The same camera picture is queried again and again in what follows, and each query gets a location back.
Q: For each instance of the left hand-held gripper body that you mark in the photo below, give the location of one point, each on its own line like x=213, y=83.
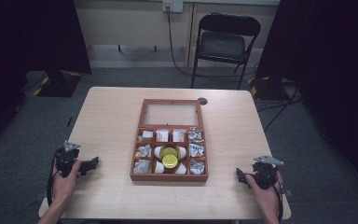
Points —
x=66, y=160

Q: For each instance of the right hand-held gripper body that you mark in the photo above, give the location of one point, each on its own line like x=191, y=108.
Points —
x=264, y=174

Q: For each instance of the person's right hand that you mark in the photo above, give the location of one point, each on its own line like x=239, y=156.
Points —
x=265, y=199

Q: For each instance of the person's left hand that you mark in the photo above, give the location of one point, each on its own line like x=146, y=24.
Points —
x=62, y=186

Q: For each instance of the small black floor object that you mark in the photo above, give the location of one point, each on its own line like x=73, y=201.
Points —
x=69, y=121

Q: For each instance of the silver blue packet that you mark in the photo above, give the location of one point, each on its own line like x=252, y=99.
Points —
x=197, y=167
x=195, y=136
x=196, y=150

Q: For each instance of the grey silver packet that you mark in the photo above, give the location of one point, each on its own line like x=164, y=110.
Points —
x=141, y=166
x=147, y=135
x=144, y=151

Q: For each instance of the white small cup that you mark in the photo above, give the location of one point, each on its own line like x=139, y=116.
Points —
x=183, y=152
x=158, y=168
x=181, y=169
x=157, y=151

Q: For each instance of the wooden compartment box glass lid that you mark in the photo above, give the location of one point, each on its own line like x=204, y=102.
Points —
x=171, y=176

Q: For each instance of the white orange packet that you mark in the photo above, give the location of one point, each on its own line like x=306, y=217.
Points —
x=178, y=135
x=162, y=135

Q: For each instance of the yellow lidded small cup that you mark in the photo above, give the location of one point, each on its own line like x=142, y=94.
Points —
x=170, y=161

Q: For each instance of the green lidded small cup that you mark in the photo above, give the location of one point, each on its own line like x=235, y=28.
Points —
x=169, y=151

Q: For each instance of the dark curtain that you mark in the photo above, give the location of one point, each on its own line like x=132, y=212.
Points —
x=329, y=62
x=28, y=37

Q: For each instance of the black folding chair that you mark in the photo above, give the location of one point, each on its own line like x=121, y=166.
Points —
x=222, y=45

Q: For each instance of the wooden wall post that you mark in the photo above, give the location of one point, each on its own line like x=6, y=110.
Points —
x=190, y=34

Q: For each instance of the white wall outlet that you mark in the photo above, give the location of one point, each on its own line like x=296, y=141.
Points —
x=173, y=5

